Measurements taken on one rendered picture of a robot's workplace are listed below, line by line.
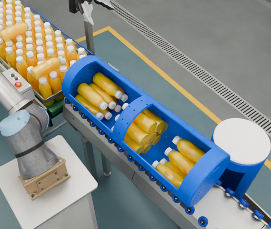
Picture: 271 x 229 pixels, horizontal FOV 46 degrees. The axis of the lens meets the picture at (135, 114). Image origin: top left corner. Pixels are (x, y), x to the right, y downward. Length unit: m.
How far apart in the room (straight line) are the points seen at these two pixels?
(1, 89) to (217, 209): 1.07
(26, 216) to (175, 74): 2.48
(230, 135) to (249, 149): 0.11
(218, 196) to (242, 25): 3.04
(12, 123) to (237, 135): 1.05
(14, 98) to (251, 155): 1.09
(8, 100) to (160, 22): 3.03
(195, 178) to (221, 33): 3.00
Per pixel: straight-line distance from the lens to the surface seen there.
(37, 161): 1.22
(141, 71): 3.43
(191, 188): 1.30
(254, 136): 1.69
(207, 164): 1.29
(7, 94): 1.36
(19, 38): 2.15
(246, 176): 1.69
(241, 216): 1.58
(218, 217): 1.54
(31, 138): 1.22
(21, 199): 1.34
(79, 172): 1.35
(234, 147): 1.62
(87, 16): 1.24
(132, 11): 4.33
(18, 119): 1.22
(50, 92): 1.86
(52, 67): 1.82
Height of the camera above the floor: 2.31
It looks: 50 degrees down
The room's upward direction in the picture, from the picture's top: 2 degrees clockwise
